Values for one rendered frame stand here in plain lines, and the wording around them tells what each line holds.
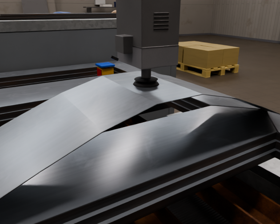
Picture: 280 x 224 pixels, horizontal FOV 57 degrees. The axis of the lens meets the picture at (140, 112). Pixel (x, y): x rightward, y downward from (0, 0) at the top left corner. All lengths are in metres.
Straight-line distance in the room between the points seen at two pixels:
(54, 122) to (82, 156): 0.09
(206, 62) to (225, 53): 0.46
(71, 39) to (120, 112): 0.90
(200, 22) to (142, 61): 12.34
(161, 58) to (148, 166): 0.17
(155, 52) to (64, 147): 0.18
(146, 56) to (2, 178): 0.24
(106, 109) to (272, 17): 10.45
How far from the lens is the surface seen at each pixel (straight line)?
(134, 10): 0.38
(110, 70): 1.06
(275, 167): 0.83
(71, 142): 0.32
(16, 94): 0.83
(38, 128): 0.39
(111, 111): 0.35
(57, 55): 1.21
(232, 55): 5.04
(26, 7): 9.80
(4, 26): 1.16
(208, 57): 4.58
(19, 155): 0.36
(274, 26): 10.66
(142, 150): 0.46
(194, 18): 12.46
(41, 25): 1.18
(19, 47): 1.18
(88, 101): 0.40
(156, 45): 0.38
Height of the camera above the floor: 1.09
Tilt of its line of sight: 22 degrees down
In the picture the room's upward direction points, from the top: straight up
